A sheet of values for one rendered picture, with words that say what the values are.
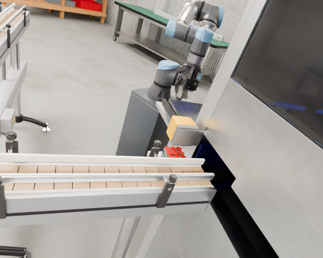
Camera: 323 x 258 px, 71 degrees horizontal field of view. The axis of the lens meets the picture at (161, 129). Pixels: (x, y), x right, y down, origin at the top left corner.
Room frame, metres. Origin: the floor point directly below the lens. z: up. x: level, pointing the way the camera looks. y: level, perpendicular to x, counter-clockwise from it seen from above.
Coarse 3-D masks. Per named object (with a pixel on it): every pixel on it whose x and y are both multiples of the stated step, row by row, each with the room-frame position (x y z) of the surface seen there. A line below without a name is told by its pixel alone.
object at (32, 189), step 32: (0, 160) 0.33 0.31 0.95; (32, 160) 0.36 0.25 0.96; (64, 160) 0.39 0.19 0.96; (96, 160) 0.43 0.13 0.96; (128, 160) 0.47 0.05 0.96; (160, 160) 0.51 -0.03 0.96; (192, 160) 0.56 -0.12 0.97; (0, 192) 0.26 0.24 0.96; (32, 192) 0.30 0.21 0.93; (64, 192) 0.33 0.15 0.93; (96, 192) 0.36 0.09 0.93; (128, 192) 0.39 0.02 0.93; (160, 192) 0.42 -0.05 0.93; (192, 192) 0.47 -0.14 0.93; (0, 224) 0.26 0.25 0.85; (32, 224) 0.29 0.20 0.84
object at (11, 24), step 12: (0, 12) 1.42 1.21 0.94; (12, 12) 1.55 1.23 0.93; (24, 12) 1.49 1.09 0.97; (0, 24) 1.24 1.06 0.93; (12, 24) 1.31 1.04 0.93; (24, 24) 1.48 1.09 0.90; (0, 36) 1.06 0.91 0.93; (12, 36) 1.17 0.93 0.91; (0, 48) 0.94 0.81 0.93; (12, 48) 1.16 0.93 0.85; (0, 60) 0.93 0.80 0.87
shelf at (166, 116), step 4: (156, 104) 1.06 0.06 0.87; (160, 104) 1.05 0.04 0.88; (160, 108) 1.01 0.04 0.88; (164, 108) 1.02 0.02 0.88; (160, 112) 0.99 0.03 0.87; (164, 112) 0.98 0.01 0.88; (164, 116) 0.95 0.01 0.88; (168, 116) 0.95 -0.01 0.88; (164, 120) 0.93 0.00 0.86; (168, 120) 0.91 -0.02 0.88; (168, 124) 0.89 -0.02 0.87
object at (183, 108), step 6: (168, 102) 1.06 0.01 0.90; (174, 102) 1.09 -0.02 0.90; (180, 102) 1.10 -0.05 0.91; (186, 102) 1.12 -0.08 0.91; (192, 102) 1.13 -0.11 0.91; (174, 108) 0.99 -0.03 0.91; (180, 108) 1.09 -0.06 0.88; (186, 108) 1.11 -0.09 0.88; (192, 108) 1.14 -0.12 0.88; (198, 108) 1.15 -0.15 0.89; (180, 114) 1.01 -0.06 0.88; (186, 114) 1.04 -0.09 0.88; (192, 114) 1.06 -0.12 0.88
